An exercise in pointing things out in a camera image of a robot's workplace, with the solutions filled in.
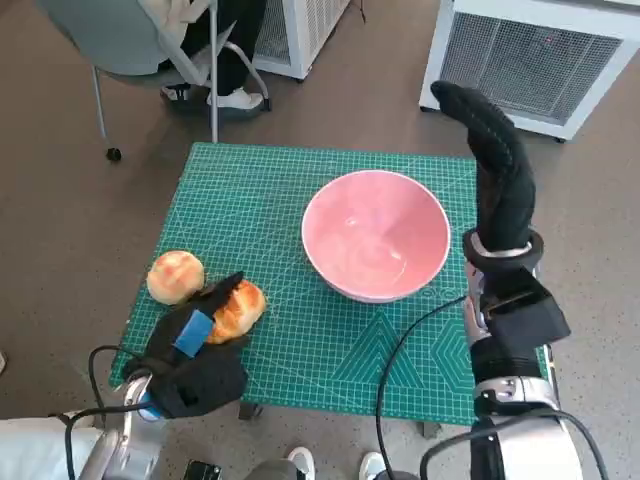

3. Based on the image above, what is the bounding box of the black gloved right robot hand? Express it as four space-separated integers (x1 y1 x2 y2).
430 79 539 254

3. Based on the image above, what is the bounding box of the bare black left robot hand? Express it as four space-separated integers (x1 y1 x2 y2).
124 271 250 420

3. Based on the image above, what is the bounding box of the long orange bread loaf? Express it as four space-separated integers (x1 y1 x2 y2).
205 279 268 346

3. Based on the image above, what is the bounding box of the pink bowl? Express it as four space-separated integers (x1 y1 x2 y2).
301 169 451 305

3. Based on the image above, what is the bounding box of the round bread bun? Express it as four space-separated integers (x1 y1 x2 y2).
146 249 205 305

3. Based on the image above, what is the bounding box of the black box device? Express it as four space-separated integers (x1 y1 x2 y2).
182 459 224 480

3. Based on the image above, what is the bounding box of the green cutting mat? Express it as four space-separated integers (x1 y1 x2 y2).
109 142 549 429

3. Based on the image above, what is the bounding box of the large white mesh cabinet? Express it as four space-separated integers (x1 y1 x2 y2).
418 0 640 144

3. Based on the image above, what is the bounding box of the white shoe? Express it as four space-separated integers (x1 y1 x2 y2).
285 446 316 480
359 451 389 480

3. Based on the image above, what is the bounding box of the white cloth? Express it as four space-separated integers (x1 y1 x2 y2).
0 412 101 480

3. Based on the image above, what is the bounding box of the small white mesh cabinet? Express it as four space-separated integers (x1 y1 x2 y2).
252 0 351 81

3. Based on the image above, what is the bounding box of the person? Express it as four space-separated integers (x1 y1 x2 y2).
157 0 266 114

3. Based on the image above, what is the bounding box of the grey office chair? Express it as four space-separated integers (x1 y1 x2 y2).
34 0 274 161

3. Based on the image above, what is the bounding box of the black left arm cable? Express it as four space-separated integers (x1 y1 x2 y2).
47 346 151 480

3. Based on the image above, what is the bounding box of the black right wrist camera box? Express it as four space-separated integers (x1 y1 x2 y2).
482 267 572 351

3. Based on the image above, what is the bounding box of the long black robot cable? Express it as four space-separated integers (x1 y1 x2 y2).
374 295 469 480

